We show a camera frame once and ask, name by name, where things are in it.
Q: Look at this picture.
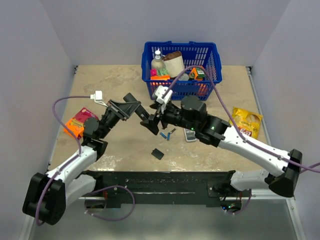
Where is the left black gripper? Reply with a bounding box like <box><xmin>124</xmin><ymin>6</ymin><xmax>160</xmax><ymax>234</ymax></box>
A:
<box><xmin>98</xmin><ymin>99</ymin><xmax>141</xmax><ymax>139</ymax></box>

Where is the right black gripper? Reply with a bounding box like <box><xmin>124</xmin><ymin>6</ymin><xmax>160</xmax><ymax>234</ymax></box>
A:
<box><xmin>140</xmin><ymin>98</ymin><xmax>198</xmax><ymax>135</ymax></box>

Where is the black remote control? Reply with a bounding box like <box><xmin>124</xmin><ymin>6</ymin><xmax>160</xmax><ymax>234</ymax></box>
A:
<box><xmin>123</xmin><ymin>92</ymin><xmax>150</xmax><ymax>121</ymax></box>

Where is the black remote battery cover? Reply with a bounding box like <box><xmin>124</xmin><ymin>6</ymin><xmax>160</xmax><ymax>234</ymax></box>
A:
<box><xmin>151</xmin><ymin>148</ymin><xmax>165</xmax><ymax>160</ymax></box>

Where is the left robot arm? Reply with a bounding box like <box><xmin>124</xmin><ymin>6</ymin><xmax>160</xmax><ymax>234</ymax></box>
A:
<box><xmin>22</xmin><ymin>99</ymin><xmax>141</xmax><ymax>226</ymax></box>

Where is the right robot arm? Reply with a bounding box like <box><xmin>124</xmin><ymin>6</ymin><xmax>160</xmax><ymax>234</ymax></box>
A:
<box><xmin>136</xmin><ymin>96</ymin><xmax>303</xmax><ymax>198</ymax></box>

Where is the white remote control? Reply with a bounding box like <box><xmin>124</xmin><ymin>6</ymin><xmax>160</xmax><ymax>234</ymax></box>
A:
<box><xmin>183</xmin><ymin>128</ymin><xmax>197</xmax><ymax>143</ymax></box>

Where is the orange flat box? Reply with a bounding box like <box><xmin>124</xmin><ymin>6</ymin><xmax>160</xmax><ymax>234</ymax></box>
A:
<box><xmin>150</xmin><ymin>75</ymin><xmax>171</xmax><ymax>81</ymax></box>

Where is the metal tin can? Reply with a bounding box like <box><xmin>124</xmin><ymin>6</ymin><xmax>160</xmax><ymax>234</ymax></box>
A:
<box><xmin>178</xmin><ymin>73</ymin><xmax>190</xmax><ymax>81</ymax></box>

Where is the pink small box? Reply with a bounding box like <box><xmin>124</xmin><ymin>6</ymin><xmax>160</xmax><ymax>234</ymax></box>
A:
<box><xmin>150</xmin><ymin>68</ymin><xmax>158</xmax><ymax>77</ymax></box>

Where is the green small packet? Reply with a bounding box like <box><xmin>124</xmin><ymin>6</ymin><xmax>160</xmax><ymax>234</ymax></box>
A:
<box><xmin>157</xmin><ymin>68</ymin><xmax>169</xmax><ymax>76</ymax></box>

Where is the orange green juice carton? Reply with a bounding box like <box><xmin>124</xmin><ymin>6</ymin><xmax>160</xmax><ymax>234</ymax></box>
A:
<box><xmin>189</xmin><ymin>67</ymin><xmax>205</xmax><ymax>81</ymax></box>

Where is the white brown paper bag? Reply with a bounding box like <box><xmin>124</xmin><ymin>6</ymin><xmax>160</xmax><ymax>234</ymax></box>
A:
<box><xmin>162</xmin><ymin>51</ymin><xmax>185</xmax><ymax>78</ymax></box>

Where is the white pump bottle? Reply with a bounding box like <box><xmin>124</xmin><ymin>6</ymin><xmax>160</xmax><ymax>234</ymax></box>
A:
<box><xmin>151</xmin><ymin>48</ymin><xmax>165</xmax><ymax>70</ymax></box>

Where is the orange pink candy box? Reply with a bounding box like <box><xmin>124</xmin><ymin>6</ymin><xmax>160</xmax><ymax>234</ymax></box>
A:
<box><xmin>65</xmin><ymin>107</ymin><xmax>98</xmax><ymax>140</ymax></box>

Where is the blue plastic shopping basket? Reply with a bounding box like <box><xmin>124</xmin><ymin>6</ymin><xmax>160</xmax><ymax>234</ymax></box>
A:
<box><xmin>141</xmin><ymin>41</ymin><xmax>222</xmax><ymax>101</ymax></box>

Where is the yellow Lays chips bag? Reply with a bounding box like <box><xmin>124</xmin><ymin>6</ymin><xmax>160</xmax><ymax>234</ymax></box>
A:
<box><xmin>232</xmin><ymin>107</ymin><xmax>263</xmax><ymax>139</ymax></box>

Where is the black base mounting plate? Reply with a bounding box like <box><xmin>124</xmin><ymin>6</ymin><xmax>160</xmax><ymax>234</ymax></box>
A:
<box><xmin>82</xmin><ymin>170</ymin><xmax>250</xmax><ymax>212</ymax></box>

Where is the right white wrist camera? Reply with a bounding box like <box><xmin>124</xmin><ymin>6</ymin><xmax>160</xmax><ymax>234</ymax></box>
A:
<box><xmin>152</xmin><ymin>85</ymin><xmax>173</xmax><ymax>114</ymax></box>

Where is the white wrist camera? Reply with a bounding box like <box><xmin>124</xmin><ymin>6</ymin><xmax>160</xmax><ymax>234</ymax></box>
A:
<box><xmin>90</xmin><ymin>90</ymin><xmax>108</xmax><ymax>107</ymax></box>
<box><xmin>152</xmin><ymin>85</ymin><xmax>173</xmax><ymax>114</ymax></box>

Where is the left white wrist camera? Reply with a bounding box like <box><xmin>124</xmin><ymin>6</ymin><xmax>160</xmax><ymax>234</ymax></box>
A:
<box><xmin>90</xmin><ymin>90</ymin><xmax>108</xmax><ymax>107</ymax></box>

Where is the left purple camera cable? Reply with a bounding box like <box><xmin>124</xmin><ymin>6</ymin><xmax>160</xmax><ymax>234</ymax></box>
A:
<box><xmin>34</xmin><ymin>95</ymin><xmax>92</xmax><ymax>226</ymax></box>

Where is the purple camera cable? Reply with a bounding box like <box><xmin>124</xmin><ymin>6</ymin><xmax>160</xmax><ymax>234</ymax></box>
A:
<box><xmin>34</xmin><ymin>95</ymin><xmax>92</xmax><ymax>226</ymax></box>
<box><xmin>163</xmin><ymin>65</ymin><xmax>320</xmax><ymax>174</ymax></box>

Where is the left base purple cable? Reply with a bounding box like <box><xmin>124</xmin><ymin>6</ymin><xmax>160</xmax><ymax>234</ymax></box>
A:
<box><xmin>84</xmin><ymin>184</ymin><xmax>136</xmax><ymax>222</ymax></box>

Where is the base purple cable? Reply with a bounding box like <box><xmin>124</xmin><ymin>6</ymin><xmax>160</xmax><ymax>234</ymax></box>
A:
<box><xmin>223</xmin><ymin>188</ymin><xmax>253</xmax><ymax>216</ymax></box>
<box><xmin>84</xmin><ymin>184</ymin><xmax>136</xmax><ymax>222</ymax></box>

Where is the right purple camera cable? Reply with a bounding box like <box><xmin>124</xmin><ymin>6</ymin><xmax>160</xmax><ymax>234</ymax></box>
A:
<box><xmin>163</xmin><ymin>65</ymin><xmax>320</xmax><ymax>174</ymax></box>

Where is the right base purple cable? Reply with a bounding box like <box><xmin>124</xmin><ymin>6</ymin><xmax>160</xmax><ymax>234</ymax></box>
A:
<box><xmin>223</xmin><ymin>188</ymin><xmax>253</xmax><ymax>216</ymax></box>

